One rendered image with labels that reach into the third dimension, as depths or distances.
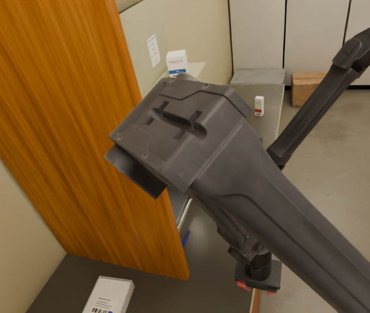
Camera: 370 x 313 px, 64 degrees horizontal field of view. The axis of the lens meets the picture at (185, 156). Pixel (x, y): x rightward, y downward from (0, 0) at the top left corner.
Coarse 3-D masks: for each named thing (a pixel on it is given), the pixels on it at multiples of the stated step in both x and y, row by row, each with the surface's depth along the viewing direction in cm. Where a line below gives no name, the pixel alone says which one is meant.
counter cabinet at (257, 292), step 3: (255, 291) 132; (258, 291) 150; (255, 294) 133; (258, 294) 152; (255, 297) 134; (258, 297) 153; (255, 300) 135; (258, 300) 155; (255, 303) 137; (258, 303) 156; (255, 306) 138; (258, 306) 158; (252, 309) 124; (255, 309) 139; (258, 309) 160; (252, 312) 125; (255, 312) 141; (258, 312) 162
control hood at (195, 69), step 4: (188, 64) 90; (192, 64) 89; (196, 64) 88; (200, 64) 88; (204, 64) 88; (188, 68) 87; (192, 68) 86; (196, 68) 86; (200, 68) 85; (168, 72) 87; (188, 72) 84; (192, 72) 84; (196, 72) 84; (200, 72) 84; (164, 76) 85; (168, 76) 84; (196, 76) 82; (144, 96) 76
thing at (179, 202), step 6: (168, 186) 95; (168, 192) 95; (174, 192) 100; (174, 198) 101; (180, 198) 106; (186, 198) 112; (174, 204) 101; (180, 204) 106; (186, 204) 113; (174, 210) 102; (180, 210) 107; (174, 216) 102; (180, 216) 107; (180, 222) 108
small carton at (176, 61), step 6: (168, 54) 81; (174, 54) 80; (180, 54) 80; (168, 60) 80; (174, 60) 79; (180, 60) 79; (186, 60) 83; (168, 66) 81; (174, 66) 80; (180, 66) 80; (186, 66) 82; (174, 72) 81; (186, 72) 81
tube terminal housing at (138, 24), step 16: (144, 0) 74; (128, 16) 68; (144, 16) 75; (160, 16) 83; (128, 32) 68; (144, 32) 75; (160, 32) 84; (144, 48) 76; (160, 48) 85; (144, 64) 76; (160, 64) 85; (144, 80) 77
